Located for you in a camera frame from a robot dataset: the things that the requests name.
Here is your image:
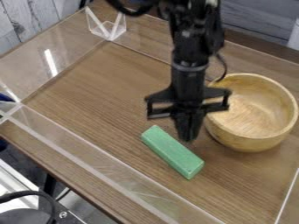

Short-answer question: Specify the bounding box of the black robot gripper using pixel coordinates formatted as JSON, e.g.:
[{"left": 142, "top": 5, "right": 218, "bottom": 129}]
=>
[{"left": 144, "top": 63, "right": 231, "bottom": 141}]

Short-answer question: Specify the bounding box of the green rectangular block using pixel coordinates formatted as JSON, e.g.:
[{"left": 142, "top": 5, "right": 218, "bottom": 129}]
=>
[{"left": 140, "top": 125, "right": 204, "bottom": 179}]

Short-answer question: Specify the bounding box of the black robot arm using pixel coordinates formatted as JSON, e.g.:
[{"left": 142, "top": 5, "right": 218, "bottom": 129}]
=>
[{"left": 107, "top": 0, "right": 231, "bottom": 142}]

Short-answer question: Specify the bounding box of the light wooden bowl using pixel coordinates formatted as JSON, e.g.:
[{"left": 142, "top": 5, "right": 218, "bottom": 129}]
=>
[{"left": 204, "top": 73, "right": 299, "bottom": 153}]

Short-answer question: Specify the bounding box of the blue object at left edge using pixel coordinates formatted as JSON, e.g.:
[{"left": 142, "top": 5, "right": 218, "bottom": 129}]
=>
[{"left": 0, "top": 93, "right": 15, "bottom": 102}]

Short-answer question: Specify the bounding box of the clear acrylic front wall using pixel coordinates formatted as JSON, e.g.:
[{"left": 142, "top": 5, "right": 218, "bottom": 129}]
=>
[{"left": 0, "top": 88, "right": 224, "bottom": 224}]

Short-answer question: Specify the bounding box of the clear acrylic corner bracket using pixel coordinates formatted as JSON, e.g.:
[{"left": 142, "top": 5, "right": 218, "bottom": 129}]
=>
[{"left": 86, "top": 7, "right": 127, "bottom": 41}]

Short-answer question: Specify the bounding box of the black cable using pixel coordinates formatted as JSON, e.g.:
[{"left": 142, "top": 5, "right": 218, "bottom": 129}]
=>
[{"left": 0, "top": 190, "right": 56, "bottom": 224}]

